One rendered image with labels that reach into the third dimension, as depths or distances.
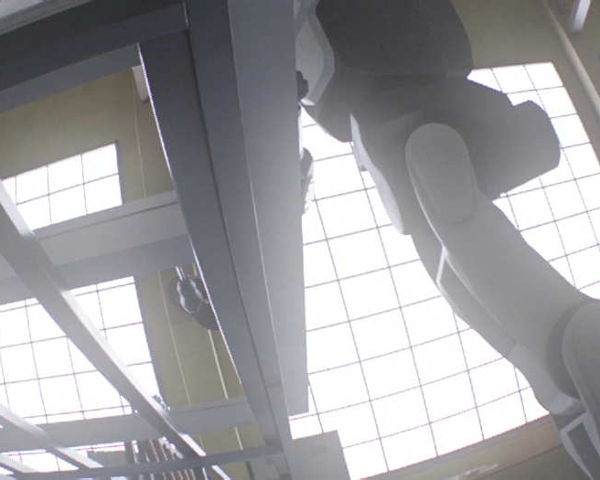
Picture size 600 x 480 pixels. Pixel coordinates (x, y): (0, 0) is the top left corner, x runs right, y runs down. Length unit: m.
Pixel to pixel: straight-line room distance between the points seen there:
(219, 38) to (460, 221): 0.52
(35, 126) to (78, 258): 9.97
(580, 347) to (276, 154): 0.44
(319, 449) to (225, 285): 7.22
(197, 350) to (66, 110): 3.98
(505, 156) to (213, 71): 0.59
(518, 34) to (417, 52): 10.43
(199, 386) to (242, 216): 7.72
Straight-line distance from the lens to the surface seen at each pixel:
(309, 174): 1.63
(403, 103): 1.12
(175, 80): 0.65
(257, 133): 0.82
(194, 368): 8.59
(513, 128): 1.13
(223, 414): 1.97
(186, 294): 1.25
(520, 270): 1.05
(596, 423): 0.98
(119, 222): 1.01
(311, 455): 8.20
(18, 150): 10.83
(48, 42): 0.53
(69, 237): 1.02
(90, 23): 0.53
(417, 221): 1.10
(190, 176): 0.78
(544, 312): 1.03
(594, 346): 0.99
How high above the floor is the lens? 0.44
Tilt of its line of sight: 25 degrees up
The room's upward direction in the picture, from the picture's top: 15 degrees counter-clockwise
